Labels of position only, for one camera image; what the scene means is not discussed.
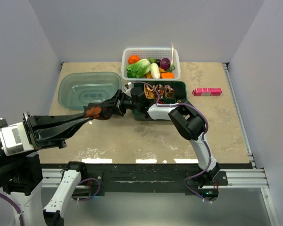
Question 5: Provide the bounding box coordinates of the white toy radish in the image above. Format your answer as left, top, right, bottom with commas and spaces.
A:
150, 63, 160, 79

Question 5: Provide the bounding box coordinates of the orange toy carrot slice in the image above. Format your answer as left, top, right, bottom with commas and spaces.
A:
161, 72, 174, 79

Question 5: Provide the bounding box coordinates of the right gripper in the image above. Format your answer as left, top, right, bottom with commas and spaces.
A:
103, 89, 141, 116

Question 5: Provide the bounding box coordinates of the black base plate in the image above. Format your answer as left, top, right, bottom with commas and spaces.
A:
82, 163, 251, 196

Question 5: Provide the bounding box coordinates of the purple cable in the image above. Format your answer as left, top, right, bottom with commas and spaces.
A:
0, 178, 101, 226
129, 81, 214, 204

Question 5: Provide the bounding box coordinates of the rolled patterned dark tie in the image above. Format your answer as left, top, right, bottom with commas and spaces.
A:
155, 84, 165, 98

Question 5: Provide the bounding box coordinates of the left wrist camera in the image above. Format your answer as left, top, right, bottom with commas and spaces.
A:
0, 118, 35, 156

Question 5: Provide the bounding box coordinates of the green compartment tray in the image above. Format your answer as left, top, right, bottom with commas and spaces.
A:
131, 81, 188, 122

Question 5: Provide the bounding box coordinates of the pink rectangular box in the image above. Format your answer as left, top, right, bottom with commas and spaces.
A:
192, 88, 222, 97

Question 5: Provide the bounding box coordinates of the orange toy pumpkin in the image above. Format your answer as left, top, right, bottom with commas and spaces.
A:
128, 55, 140, 65

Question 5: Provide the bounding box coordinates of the rolled purple gold tie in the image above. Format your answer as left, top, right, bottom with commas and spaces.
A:
165, 85, 175, 99

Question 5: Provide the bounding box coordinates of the teal transparent plastic bin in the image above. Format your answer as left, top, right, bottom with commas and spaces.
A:
58, 72, 122, 110

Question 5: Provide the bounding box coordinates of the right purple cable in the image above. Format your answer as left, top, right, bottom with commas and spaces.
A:
129, 81, 214, 204

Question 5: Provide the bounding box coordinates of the rolled yellow tie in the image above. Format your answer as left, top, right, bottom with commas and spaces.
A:
144, 84, 156, 99

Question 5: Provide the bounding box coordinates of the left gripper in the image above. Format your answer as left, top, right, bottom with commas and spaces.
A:
14, 108, 92, 157

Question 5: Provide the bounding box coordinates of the purple toy onion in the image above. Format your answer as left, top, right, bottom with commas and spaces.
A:
160, 58, 171, 71

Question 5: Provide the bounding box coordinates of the white perforated basket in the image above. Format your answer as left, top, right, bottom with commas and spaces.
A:
121, 47, 181, 81

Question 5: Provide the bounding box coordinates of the green toy lettuce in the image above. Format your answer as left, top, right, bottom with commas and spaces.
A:
126, 59, 151, 79

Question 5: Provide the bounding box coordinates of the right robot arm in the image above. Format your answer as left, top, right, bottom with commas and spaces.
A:
101, 87, 220, 185

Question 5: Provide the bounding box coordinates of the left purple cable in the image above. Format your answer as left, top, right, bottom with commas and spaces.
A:
0, 178, 101, 226

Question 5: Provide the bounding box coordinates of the dark orange floral tie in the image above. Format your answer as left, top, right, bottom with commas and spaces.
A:
83, 102, 113, 120

